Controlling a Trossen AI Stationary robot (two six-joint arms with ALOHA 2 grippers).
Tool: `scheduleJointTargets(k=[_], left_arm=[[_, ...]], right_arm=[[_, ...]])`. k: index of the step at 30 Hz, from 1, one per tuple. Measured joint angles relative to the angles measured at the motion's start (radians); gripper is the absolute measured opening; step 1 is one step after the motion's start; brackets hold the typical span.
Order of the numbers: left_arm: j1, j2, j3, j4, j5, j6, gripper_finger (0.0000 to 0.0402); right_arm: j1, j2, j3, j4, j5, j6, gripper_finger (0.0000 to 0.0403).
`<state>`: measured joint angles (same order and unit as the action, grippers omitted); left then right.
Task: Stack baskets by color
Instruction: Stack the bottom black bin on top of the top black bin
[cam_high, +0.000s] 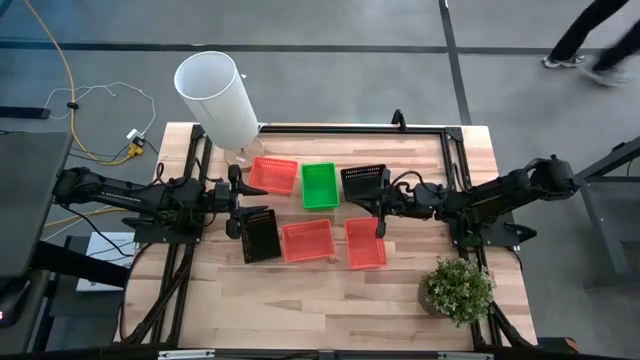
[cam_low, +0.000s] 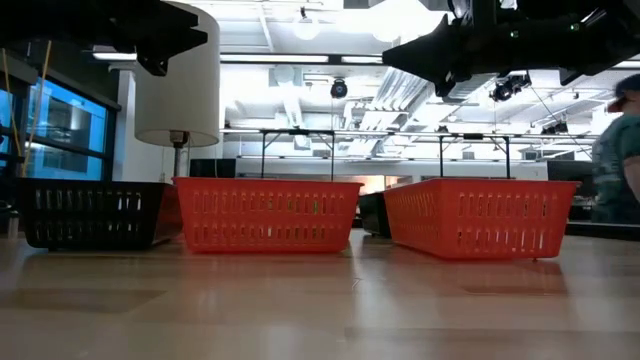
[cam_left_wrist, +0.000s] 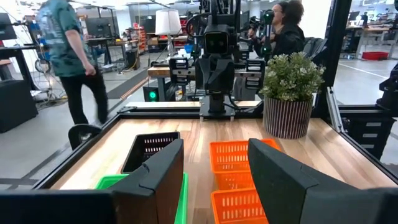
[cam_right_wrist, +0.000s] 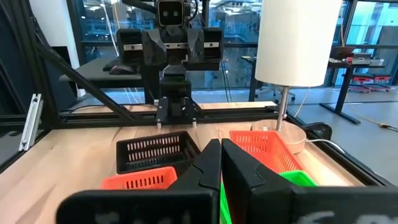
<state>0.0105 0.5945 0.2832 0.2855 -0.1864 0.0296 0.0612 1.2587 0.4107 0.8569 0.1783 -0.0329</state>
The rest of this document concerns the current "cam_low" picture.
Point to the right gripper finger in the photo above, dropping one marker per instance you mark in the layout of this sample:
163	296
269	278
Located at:
447	86
430	50

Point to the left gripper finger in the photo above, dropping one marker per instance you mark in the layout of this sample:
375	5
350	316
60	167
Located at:
182	32
152	62

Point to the orange plastic basket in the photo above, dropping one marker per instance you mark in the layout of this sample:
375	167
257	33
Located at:
265	221
500	223

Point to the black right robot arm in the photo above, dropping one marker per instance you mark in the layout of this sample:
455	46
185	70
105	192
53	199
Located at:
615	45

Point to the white lamp with wooden base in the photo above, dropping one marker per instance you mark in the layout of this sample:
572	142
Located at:
180	90

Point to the black ceiling spotlight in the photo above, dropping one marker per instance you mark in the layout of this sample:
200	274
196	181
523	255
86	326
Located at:
507	87

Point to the ceiling light strip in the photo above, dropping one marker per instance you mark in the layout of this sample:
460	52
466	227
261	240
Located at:
275	58

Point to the black round ceiling device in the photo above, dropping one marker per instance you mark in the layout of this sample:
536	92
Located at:
339	88

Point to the blue glass window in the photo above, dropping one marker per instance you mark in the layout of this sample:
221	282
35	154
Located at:
65	125

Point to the black monitor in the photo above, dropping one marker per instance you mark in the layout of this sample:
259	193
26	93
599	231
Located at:
212	168
567	171

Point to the white pendant lamp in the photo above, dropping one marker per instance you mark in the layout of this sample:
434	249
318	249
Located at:
306	26

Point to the person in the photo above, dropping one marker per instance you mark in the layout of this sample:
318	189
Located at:
612	165

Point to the black aluminium rig frame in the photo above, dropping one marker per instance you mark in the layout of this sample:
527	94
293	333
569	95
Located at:
600	231

